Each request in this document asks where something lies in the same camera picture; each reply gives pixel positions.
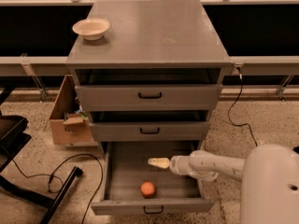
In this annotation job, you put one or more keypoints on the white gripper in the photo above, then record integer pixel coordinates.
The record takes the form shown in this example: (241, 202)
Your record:
(177, 164)

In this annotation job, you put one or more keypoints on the orange fruit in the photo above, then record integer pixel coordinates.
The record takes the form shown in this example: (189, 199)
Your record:
(147, 189)

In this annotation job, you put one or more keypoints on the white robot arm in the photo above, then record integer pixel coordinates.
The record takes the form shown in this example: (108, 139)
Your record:
(269, 178)

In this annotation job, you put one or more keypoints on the grey middle drawer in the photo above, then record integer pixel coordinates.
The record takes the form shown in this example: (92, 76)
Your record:
(149, 131)

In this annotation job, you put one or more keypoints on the grey open bottom drawer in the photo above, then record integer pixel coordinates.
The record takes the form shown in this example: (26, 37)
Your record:
(127, 168)

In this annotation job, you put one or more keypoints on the grey drawer cabinet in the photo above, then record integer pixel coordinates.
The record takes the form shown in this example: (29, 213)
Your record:
(150, 42)

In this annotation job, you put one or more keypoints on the grey top drawer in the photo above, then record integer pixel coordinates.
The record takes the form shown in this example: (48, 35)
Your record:
(148, 97)

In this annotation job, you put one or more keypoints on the cardboard box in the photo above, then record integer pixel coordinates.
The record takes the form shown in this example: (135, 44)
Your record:
(68, 127)

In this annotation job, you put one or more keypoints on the white paper bowl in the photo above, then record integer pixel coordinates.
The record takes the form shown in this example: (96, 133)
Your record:
(91, 29)

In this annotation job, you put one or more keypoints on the grey railing beam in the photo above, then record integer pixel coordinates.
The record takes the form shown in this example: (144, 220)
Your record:
(55, 66)

